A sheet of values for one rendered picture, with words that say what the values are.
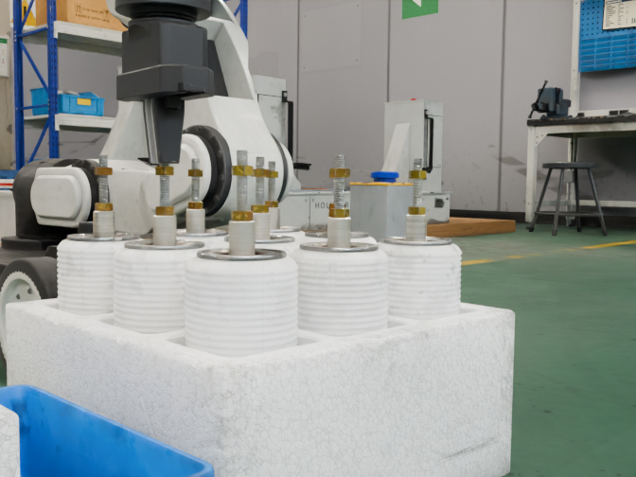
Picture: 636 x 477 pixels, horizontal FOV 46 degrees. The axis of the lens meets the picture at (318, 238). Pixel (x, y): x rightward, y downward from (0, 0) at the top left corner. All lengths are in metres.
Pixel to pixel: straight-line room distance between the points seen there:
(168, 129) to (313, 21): 7.22
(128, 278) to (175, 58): 0.20
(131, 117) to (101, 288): 2.44
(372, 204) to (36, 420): 0.52
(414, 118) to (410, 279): 3.76
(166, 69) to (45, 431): 0.34
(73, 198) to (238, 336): 0.86
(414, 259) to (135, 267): 0.27
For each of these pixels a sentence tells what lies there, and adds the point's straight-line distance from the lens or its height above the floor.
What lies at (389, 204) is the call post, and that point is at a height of 0.28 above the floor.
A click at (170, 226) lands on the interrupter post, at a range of 0.72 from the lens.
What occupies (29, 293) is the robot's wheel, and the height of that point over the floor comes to 0.15.
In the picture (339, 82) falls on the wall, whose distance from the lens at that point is 7.57.
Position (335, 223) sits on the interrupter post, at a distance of 0.70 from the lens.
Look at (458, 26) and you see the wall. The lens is 6.78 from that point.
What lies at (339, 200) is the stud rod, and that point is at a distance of 0.71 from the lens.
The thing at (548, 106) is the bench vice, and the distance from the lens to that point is 5.31.
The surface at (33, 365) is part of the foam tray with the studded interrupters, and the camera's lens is 0.83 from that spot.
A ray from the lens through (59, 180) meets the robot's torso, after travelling 1.47.
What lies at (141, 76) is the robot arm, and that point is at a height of 0.41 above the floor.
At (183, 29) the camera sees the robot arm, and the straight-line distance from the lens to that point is 0.70.
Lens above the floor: 0.31
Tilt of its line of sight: 4 degrees down
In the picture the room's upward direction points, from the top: 1 degrees clockwise
